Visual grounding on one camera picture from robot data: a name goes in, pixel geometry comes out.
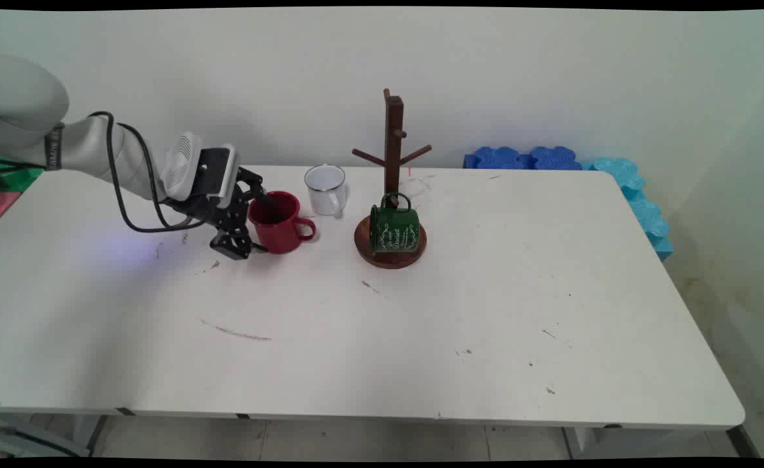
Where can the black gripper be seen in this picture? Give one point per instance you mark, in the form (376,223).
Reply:
(210,211)

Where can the green enamel mug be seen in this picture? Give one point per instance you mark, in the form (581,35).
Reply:
(395,231)

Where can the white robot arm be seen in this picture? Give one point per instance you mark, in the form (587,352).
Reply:
(25,104)

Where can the red enamel mug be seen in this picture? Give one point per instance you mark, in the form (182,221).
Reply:
(278,227)

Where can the white enamel mug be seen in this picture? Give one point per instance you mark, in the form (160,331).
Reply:
(322,192)

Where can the wooden mug tree stand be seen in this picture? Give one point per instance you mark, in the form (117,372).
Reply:
(393,143)

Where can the green foam mat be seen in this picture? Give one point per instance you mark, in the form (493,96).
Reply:
(12,179)

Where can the dark blue foam mat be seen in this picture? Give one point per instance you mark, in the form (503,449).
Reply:
(554,159)
(496,159)

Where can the light blue foam mat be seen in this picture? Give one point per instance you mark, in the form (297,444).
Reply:
(619,172)
(661,248)
(648,218)

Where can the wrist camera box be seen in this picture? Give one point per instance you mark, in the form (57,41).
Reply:
(216,172)

